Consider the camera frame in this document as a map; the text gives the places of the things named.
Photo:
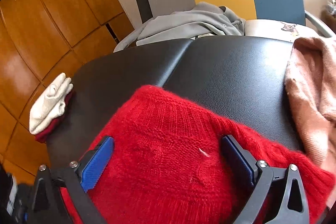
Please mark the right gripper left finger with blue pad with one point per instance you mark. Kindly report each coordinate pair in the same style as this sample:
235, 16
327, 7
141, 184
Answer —
46, 204

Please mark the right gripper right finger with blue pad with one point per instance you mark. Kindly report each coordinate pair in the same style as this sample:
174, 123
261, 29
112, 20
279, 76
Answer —
260, 176

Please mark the red knitted sweater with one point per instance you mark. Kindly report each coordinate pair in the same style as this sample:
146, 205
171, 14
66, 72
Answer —
167, 166

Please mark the white folded knit garment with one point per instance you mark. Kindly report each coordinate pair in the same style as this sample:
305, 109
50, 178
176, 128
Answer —
50, 104

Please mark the pink brown knit sweater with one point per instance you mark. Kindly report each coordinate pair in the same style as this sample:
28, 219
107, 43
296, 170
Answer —
310, 86

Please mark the white pillow with print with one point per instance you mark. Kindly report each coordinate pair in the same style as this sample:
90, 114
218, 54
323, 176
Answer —
272, 29

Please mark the grey hoodie garment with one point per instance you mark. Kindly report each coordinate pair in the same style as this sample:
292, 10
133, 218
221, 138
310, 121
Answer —
203, 19

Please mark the wooden wardrobe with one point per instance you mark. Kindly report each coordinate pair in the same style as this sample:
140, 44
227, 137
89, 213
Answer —
39, 40

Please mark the cluttered wooden desk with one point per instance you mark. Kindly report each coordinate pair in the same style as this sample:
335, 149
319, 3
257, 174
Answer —
329, 14

